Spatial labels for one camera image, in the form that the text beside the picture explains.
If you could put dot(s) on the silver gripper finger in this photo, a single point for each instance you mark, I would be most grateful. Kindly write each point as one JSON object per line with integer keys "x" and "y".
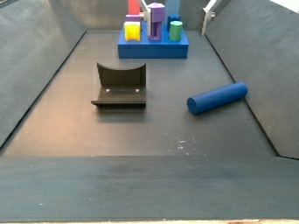
{"x": 208, "y": 13}
{"x": 145, "y": 15}

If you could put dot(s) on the blue cylinder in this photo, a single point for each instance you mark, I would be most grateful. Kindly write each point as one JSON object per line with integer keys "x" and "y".
{"x": 216, "y": 97}

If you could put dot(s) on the blue peg board base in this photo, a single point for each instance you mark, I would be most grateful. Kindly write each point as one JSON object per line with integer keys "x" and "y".
{"x": 152, "y": 49}

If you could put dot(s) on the tall purple pentagon peg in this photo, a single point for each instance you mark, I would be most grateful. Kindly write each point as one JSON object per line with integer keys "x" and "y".
{"x": 156, "y": 18}

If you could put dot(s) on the tall red rectangular block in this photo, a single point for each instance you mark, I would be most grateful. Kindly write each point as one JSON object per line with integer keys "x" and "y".
{"x": 133, "y": 8}

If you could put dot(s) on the small purple square block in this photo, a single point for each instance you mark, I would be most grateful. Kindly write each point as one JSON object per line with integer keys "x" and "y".
{"x": 132, "y": 18}

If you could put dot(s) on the yellow notched block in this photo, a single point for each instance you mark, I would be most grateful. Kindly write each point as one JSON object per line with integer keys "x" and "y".
{"x": 132, "y": 31}

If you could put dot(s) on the tall light blue block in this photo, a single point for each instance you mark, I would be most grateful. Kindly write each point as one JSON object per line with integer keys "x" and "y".
{"x": 172, "y": 7}

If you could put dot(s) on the dark blue star peg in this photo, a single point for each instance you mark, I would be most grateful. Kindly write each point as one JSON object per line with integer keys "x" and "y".
{"x": 169, "y": 19}

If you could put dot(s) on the green hexagon peg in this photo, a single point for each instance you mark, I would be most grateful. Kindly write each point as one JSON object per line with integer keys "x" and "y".
{"x": 175, "y": 30}

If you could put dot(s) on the black curved cradle stand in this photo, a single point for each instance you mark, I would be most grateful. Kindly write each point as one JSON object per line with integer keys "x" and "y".
{"x": 121, "y": 86}

